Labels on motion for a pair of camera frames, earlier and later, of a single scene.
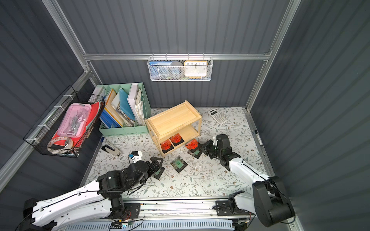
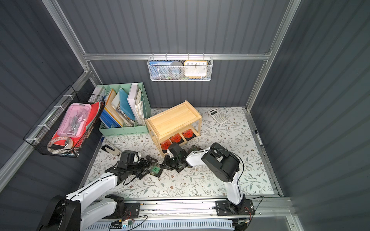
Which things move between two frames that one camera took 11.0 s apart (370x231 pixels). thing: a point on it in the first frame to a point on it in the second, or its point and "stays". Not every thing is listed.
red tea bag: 166,146 stays
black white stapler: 110,148 stays
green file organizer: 127,110 stays
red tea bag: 192,145 to 189,134
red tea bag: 176,139 stays
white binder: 131,101 stays
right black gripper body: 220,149 to 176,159
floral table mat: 198,172 stays
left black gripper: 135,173 to 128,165
